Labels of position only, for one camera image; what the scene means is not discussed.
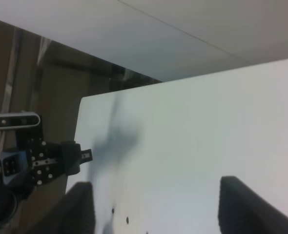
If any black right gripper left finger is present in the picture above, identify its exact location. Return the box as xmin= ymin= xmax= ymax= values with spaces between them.
xmin=35 ymin=182 xmax=96 ymax=234

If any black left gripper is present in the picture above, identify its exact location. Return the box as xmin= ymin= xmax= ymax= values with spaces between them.
xmin=27 ymin=138 xmax=93 ymax=187

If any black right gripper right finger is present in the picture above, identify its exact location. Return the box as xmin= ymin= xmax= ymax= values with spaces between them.
xmin=218 ymin=176 xmax=288 ymax=234

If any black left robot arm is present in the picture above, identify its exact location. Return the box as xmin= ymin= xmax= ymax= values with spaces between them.
xmin=0 ymin=137 xmax=96 ymax=234

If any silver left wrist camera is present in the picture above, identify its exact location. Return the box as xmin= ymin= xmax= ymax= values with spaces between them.
xmin=0 ymin=112 xmax=41 ymax=131

